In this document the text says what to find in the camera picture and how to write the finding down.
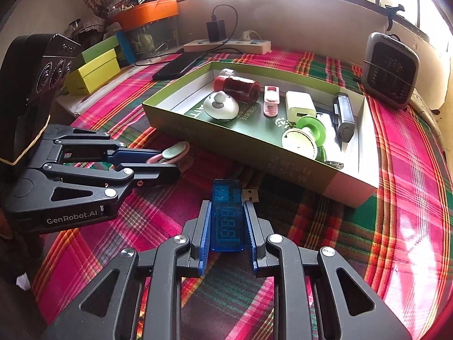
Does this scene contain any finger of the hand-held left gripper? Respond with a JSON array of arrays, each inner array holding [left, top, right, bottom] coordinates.
[[37, 124, 163, 166], [39, 163, 181, 199]]

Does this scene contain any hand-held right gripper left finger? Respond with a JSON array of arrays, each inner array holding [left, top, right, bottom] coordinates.
[[40, 200, 212, 340]]

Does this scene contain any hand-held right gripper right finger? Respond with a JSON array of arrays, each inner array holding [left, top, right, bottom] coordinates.
[[242, 201, 413, 340]]

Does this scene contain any blue usb tester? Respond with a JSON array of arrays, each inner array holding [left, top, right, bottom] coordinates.
[[210, 178, 260, 253]]

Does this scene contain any green cardboard box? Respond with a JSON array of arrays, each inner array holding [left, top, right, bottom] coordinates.
[[142, 61, 380, 209]]

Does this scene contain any white dome gadget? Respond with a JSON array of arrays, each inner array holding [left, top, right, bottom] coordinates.
[[204, 91, 238, 121]]

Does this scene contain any green white spool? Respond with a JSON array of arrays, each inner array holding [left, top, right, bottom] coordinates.
[[281, 115, 328, 160]]

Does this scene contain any brown bottle red cap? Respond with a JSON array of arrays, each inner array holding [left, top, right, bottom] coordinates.
[[213, 75, 260, 103]]

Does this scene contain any pink white clip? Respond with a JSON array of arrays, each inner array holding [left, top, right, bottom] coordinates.
[[264, 86, 280, 117]]

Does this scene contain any white charger adapter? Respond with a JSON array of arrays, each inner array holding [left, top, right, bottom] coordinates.
[[285, 91, 317, 123]]

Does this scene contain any dark grey electric shaver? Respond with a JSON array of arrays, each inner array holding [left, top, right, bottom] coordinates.
[[333, 93, 356, 142]]

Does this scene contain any yellow-green box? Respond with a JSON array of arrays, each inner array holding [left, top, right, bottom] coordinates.
[[65, 50, 121, 94]]

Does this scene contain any woven basket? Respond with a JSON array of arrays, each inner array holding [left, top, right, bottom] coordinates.
[[76, 18, 107, 38]]

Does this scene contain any black phone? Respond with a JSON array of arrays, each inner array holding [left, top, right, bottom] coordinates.
[[152, 53, 204, 81]]

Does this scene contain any blue box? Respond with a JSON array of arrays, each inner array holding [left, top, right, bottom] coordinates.
[[116, 30, 137, 66]]

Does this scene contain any glass tank orange rim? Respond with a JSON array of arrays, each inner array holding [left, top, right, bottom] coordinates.
[[108, 0, 179, 57]]

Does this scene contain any black charger adapter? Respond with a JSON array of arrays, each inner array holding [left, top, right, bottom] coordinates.
[[206, 20, 227, 42]]

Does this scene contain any white power strip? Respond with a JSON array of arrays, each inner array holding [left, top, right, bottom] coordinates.
[[183, 38, 271, 54]]

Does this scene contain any grey small heater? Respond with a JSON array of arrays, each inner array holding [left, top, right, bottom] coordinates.
[[361, 32, 420, 110]]

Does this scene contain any black window hook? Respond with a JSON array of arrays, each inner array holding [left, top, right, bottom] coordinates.
[[385, 4, 404, 31]]

